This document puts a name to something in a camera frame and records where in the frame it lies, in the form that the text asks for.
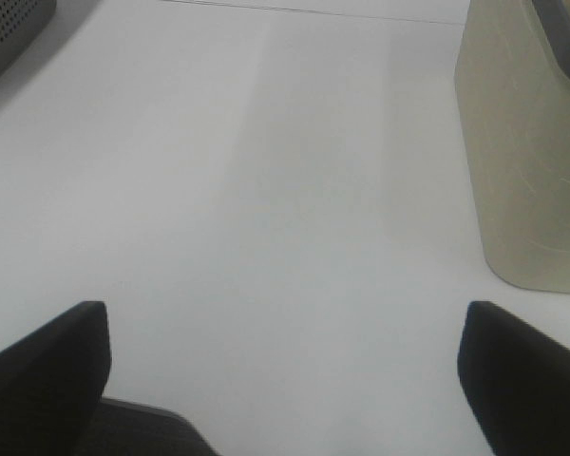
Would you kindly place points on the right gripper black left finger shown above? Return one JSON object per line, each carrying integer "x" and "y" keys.
{"x": 52, "y": 380}

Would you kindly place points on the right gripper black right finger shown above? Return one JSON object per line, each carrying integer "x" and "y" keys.
{"x": 516, "y": 380}

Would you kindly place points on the beige fabric bin grey rim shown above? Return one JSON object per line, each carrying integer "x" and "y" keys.
{"x": 512, "y": 82}

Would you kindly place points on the grey perforated basket orange rim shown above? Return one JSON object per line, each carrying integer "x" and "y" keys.
{"x": 20, "y": 23}

